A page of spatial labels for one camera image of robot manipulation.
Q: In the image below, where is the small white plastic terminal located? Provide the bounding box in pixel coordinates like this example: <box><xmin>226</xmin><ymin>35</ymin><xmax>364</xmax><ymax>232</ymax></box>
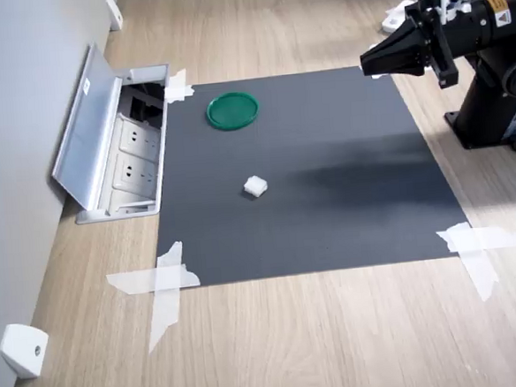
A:
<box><xmin>242</xmin><ymin>173</ymin><xmax>270</xmax><ymax>200</ymax></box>

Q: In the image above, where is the round green lid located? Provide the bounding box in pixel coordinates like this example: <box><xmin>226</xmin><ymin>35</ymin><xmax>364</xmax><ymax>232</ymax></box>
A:
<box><xmin>205</xmin><ymin>90</ymin><xmax>262</xmax><ymax>134</ymax></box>

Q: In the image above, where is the dark grey mat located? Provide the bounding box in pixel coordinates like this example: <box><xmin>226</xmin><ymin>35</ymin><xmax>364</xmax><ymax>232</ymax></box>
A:
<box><xmin>143</xmin><ymin>58</ymin><xmax>474</xmax><ymax>292</ymax></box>

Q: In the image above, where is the grey desk partition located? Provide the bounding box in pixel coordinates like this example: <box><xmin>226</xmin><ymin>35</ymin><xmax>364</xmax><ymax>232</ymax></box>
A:
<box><xmin>0</xmin><ymin>0</ymin><xmax>138</xmax><ymax>387</ymax></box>

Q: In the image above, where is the white partition bracket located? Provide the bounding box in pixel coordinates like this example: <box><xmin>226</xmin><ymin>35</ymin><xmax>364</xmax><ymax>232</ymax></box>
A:
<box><xmin>104</xmin><ymin>0</ymin><xmax>125</xmax><ymax>33</ymax></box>
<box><xmin>0</xmin><ymin>321</ymin><xmax>53</xmax><ymax>383</ymax></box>

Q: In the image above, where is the silver cable duct with sockets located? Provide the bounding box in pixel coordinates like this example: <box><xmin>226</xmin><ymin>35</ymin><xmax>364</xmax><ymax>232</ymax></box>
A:
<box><xmin>42</xmin><ymin>37</ymin><xmax>181</xmax><ymax>227</ymax></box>

